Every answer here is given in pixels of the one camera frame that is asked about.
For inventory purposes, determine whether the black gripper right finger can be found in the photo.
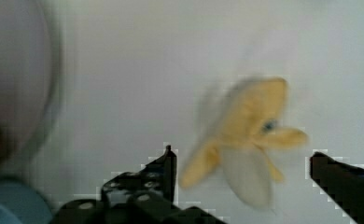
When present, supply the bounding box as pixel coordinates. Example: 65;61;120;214
309;152;364;224

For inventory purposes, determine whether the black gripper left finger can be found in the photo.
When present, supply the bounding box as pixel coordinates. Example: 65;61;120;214
101;145;177;208

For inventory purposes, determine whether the yellow plush banana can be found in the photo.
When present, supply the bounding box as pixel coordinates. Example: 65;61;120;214
178;77;308;209

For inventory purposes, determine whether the blue cup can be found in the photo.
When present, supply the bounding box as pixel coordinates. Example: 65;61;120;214
0;179;52;224

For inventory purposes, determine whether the grey round plate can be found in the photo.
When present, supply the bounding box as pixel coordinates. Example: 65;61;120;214
0;0;60;173

